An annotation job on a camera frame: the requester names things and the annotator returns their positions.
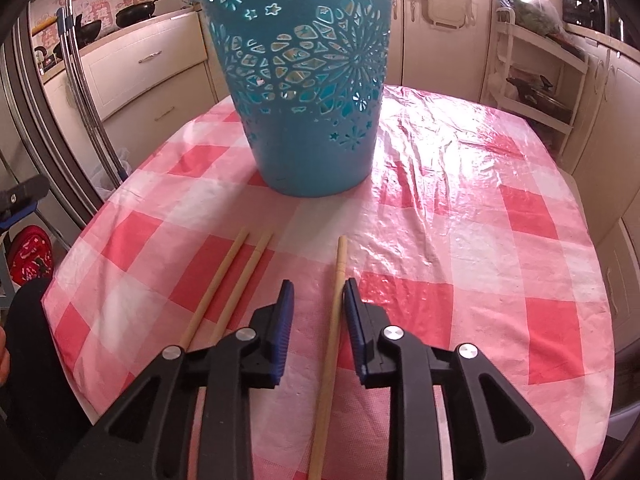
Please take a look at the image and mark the large black wok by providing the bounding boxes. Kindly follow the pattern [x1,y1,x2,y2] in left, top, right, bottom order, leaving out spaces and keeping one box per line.
[115,0,180,28]

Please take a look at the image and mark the white plastic folding stool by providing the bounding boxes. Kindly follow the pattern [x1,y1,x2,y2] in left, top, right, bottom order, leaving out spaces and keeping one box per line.
[400,0,476,31]

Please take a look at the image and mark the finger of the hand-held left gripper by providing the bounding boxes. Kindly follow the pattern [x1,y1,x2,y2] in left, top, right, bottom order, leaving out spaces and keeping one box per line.
[0,176,52,231]

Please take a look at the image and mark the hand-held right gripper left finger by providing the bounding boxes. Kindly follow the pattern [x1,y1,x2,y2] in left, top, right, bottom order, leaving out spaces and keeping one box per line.
[67,279,297,480]

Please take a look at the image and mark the pink patterned wall stickers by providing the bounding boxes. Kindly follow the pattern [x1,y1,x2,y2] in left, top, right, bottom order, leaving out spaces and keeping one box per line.
[30,0,151,46]

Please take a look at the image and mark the cream kitchen corner cabinet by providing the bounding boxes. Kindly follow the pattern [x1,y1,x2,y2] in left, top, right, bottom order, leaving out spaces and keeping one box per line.
[395,0,640,311]

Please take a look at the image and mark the blue perforated plastic basket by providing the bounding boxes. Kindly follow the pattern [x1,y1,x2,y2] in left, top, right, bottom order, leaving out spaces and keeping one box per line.
[194,0,396,197]

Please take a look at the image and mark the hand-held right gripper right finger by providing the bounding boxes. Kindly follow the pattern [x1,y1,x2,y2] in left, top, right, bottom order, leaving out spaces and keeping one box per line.
[342,277,586,480]

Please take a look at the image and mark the black countertop appliance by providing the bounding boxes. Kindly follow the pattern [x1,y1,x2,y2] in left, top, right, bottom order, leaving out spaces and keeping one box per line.
[560,0,608,21]

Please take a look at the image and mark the steel pot with lid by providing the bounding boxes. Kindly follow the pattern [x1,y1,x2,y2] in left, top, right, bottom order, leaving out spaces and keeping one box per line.
[505,74,572,121]

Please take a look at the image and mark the red floral round cushion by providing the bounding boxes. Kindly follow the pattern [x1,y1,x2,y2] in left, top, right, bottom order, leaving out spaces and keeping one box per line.
[9,226,55,285]

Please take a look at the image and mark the plastic bag of greens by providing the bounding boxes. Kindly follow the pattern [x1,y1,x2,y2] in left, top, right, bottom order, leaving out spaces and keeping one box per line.
[500,0,568,36]

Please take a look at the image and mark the person's black pants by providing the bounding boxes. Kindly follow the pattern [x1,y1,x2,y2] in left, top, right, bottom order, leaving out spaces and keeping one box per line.
[2,277,103,480]

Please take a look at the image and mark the cream kitchen drawer cabinet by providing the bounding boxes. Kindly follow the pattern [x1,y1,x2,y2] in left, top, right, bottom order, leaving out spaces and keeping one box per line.
[42,10,236,126]

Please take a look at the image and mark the white plastic shelf rack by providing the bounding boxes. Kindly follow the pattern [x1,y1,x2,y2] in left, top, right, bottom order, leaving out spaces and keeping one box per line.
[487,7,591,148]

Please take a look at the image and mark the white plastic floor bag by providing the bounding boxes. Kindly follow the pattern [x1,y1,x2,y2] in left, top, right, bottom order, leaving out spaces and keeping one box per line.
[92,147,136,201]

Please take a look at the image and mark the pink checkered plastic tablecloth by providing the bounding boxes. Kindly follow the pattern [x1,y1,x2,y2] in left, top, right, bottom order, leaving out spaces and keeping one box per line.
[41,85,617,480]

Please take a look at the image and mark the black wok with handle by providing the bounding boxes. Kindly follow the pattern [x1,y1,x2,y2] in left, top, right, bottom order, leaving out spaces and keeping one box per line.
[52,12,103,58]

